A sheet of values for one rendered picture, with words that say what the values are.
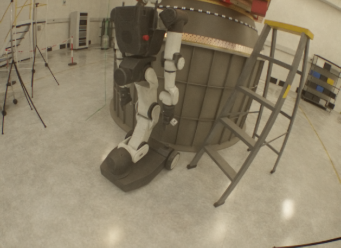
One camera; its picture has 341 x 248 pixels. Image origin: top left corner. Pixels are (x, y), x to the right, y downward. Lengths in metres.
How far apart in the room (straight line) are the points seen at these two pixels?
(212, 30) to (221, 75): 0.45
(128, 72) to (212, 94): 0.98
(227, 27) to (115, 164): 1.58
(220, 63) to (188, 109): 0.57
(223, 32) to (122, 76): 1.08
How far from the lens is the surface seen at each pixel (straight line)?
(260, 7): 1.81
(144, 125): 1.40
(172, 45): 0.99
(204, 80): 1.65
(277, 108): 1.22
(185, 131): 1.88
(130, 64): 1.06
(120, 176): 1.38
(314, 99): 7.49
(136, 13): 0.96
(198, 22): 1.68
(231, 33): 1.77
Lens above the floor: 1.25
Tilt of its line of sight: 30 degrees down
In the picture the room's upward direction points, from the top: 9 degrees clockwise
